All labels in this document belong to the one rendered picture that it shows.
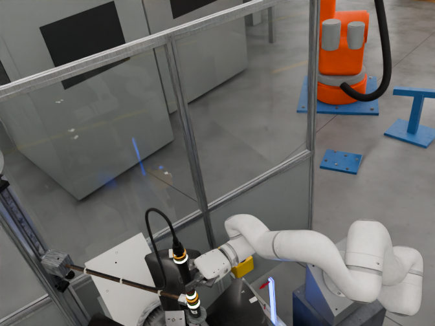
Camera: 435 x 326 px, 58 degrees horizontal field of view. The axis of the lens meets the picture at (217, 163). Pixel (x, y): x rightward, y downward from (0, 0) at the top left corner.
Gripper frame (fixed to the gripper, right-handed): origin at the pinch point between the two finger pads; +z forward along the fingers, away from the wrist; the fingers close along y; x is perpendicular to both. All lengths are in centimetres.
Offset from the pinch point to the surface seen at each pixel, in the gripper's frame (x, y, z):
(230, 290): -30.1, 6.5, -18.7
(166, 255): -7.4, 20.9, -1.1
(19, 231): 8, 55, 42
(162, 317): -30.2, 13.3, 9.9
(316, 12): 42, 69, -128
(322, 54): -80, 226, -301
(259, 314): -34.3, -7.3, -23.0
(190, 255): -7.3, 14.4, -8.5
